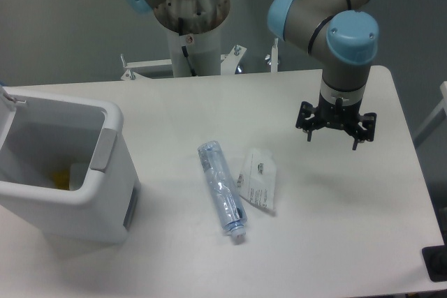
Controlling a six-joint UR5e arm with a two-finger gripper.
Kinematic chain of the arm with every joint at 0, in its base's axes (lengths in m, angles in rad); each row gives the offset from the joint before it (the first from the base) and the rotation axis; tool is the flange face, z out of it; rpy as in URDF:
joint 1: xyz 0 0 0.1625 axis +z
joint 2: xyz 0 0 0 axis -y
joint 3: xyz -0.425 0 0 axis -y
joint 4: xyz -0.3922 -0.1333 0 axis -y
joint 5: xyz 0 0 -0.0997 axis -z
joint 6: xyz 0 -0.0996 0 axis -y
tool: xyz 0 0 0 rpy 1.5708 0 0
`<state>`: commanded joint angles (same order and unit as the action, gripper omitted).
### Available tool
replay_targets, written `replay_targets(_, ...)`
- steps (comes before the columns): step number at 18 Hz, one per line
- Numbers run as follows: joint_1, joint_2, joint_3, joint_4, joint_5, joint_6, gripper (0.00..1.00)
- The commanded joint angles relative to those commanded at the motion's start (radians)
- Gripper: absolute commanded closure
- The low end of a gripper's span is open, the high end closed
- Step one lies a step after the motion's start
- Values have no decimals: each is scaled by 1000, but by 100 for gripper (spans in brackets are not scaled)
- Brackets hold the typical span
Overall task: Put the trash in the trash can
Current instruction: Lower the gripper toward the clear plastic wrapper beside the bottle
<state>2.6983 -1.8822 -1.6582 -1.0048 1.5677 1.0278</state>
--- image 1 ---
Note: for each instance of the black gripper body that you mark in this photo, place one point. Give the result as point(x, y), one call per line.
point(337, 116)

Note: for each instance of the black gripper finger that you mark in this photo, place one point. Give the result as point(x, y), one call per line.
point(309, 119)
point(362, 129)

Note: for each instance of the clear plastic wrapper bag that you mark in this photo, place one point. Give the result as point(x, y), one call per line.
point(257, 179)

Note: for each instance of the crushed clear plastic bottle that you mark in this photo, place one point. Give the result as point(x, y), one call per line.
point(223, 190)

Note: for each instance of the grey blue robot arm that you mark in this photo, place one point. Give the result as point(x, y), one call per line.
point(335, 32)

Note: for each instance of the yellow trash in can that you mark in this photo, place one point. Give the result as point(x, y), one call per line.
point(61, 179)

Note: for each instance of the white trash can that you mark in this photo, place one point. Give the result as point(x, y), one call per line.
point(43, 133)

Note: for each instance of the white frame at right edge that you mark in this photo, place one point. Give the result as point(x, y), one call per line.
point(432, 121)

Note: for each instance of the white pedestal base frame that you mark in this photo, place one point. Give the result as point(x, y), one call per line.
point(186, 64)

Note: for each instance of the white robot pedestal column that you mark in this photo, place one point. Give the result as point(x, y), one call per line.
point(195, 24)

